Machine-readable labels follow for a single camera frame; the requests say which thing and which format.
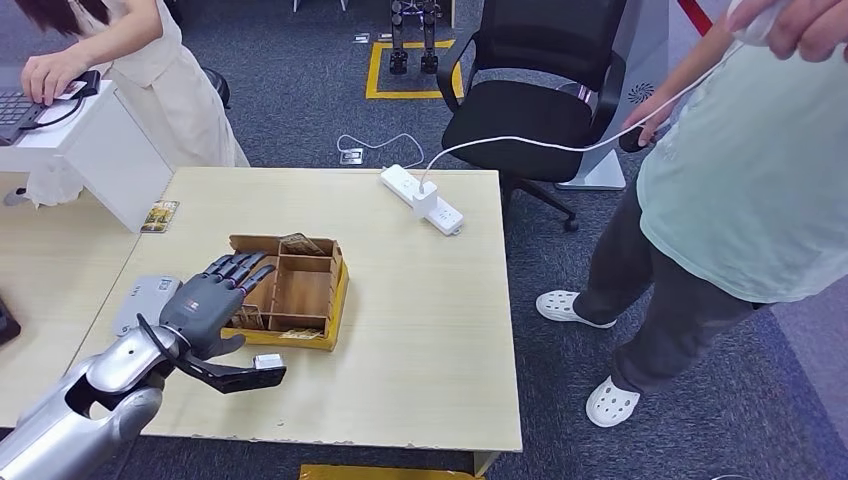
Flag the person's hand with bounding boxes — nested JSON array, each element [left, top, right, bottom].
[[725, 0, 848, 64], [622, 92, 674, 148], [21, 51, 91, 107]]

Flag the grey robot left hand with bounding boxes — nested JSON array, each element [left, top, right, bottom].
[[158, 251, 278, 362]]

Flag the black handheld controller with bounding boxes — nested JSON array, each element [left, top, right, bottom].
[[619, 125, 654, 154]]

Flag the white handheld controller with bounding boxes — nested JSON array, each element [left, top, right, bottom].
[[727, 0, 786, 48]]

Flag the wooden compartment box yellow base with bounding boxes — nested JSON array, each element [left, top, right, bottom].
[[213, 233, 350, 353]]

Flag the grey card reader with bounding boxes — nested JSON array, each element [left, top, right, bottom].
[[110, 274, 184, 339]]

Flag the yellow picture card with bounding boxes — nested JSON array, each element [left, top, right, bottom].
[[140, 199, 181, 234]]

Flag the person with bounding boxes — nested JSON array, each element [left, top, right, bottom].
[[535, 0, 848, 430], [13, 0, 252, 208]]

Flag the brown patterned key card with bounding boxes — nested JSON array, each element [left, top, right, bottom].
[[278, 232, 326, 257]]

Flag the black power adapter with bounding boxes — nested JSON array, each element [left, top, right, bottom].
[[71, 70, 102, 101]]

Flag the dark laptop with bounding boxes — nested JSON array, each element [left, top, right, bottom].
[[0, 66, 48, 147]]

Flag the white desk riser box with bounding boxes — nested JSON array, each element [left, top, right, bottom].
[[0, 80, 175, 234]]

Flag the red white barrier strip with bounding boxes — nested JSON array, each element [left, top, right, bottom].
[[675, 0, 715, 38]]

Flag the black office chair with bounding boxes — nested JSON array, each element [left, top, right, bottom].
[[437, 0, 629, 233]]

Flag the black round stool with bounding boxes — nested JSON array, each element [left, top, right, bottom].
[[201, 66, 233, 111]]

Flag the black flat device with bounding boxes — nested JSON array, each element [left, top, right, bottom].
[[0, 296, 22, 347]]

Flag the white power strip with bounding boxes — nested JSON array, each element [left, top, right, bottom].
[[379, 164, 465, 237]]

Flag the white charger plug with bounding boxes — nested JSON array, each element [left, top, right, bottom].
[[411, 182, 439, 221]]

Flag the white furniture legs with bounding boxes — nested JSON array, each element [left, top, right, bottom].
[[293, 0, 349, 15]]

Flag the black robot legs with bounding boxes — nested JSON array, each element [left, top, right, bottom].
[[389, 0, 441, 76]]

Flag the yellow floor tape square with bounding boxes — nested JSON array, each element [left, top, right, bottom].
[[364, 39, 465, 101]]

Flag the black adapter cable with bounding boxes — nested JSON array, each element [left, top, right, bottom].
[[19, 97, 84, 131]]

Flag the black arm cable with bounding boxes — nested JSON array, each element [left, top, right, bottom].
[[135, 313, 183, 362]]

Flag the black camera bracket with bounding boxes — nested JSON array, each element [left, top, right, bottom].
[[175, 351, 288, 396]]

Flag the grey white pedestal stand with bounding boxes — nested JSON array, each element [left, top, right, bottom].
[[555, 0, 670, 192]]

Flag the white charger cable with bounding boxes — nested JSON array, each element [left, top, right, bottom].
[[418, 40, 747, 193]]

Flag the white floor cable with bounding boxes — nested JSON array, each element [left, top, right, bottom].
[[336, 133, 426, 170]]

